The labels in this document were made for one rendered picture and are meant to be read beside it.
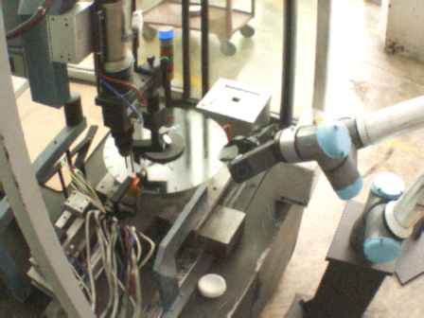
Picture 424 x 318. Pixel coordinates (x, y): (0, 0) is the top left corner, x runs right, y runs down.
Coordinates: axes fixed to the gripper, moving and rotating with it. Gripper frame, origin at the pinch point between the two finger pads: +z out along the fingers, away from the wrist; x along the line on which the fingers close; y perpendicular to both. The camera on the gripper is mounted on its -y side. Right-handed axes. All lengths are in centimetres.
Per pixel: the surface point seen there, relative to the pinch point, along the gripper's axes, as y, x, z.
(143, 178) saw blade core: -11.4, 3.2, 14.8
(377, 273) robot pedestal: 14, -51, -25
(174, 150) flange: 0.1, 4.2, 14.1
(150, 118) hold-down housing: -8.5, 16.2, 4.3
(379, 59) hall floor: 282, -59, 84
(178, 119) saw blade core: 11.0, 8.1, 21.4
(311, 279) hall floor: 51, -92, 43
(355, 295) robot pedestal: 15, -62, -13
